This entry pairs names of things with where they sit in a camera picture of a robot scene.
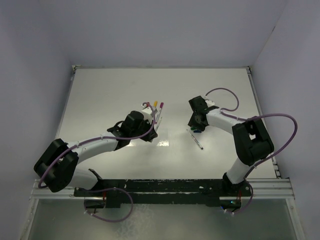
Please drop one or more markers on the white pen blue end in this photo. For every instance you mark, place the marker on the white pen blue end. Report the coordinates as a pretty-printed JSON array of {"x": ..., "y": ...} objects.
[{"x": 195, "y": 140}]

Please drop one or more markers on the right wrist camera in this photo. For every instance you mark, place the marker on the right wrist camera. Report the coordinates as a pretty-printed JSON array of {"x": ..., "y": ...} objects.
[{"x": 209, "y": 102}]

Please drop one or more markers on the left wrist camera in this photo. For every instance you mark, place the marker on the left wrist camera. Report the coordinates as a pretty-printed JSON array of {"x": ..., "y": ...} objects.
[{"x": 149, "y": 112}]

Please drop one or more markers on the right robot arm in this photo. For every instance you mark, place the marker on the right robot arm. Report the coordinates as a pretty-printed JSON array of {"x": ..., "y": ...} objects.
[{"x": 251, "y": 140}]

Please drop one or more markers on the aluminium extrusion rail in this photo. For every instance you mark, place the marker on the aluminium extrusion rail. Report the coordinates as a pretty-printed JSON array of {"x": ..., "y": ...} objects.
[{"x": 272, "y": 189}]

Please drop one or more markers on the white pen purple end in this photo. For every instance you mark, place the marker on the white pen purple end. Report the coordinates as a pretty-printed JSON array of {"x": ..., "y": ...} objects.
[{"x": 158, "y": 115}]

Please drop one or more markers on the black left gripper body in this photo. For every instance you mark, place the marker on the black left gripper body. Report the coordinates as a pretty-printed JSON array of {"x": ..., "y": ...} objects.
[{"x": 145, "y": 126}]

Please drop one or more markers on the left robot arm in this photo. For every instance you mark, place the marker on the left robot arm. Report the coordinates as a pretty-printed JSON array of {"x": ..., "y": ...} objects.
[{"x": 57, "y": 167}]

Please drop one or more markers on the white pen yellow end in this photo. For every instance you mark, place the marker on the white pen yellow end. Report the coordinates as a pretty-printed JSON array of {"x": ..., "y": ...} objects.
[{"x": 154, "y": 106}]

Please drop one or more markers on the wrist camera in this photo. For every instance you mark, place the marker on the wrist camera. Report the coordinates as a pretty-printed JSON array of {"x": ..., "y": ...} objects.
[
  {"x": 209, "y": 102},
  {"x": 149, "y": 112}
]

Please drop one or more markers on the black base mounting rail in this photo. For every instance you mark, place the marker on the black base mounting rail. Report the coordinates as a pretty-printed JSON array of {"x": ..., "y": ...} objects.
[{"x": 112, "y": 193}]

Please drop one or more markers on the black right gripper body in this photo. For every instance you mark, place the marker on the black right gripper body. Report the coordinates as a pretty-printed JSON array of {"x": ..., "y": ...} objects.
[{"x": 194, "y": 122}]

